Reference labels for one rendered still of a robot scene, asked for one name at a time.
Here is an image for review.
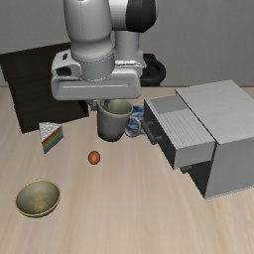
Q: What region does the grey-green mug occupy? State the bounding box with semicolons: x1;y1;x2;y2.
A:
96;98;147;143

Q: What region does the grey cabinet drawer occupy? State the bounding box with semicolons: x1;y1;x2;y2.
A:
142;93;217;171

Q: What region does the grey cabinet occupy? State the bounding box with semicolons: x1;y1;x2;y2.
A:
175;78;254;200

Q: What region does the rainbow cake wedge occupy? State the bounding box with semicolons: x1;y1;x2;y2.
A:
38;121;64;155

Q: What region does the small orange fruit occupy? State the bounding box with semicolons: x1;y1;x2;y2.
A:
87;150;102;166

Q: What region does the olive-grey bowl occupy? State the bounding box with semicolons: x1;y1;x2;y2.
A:
15;179;63;218

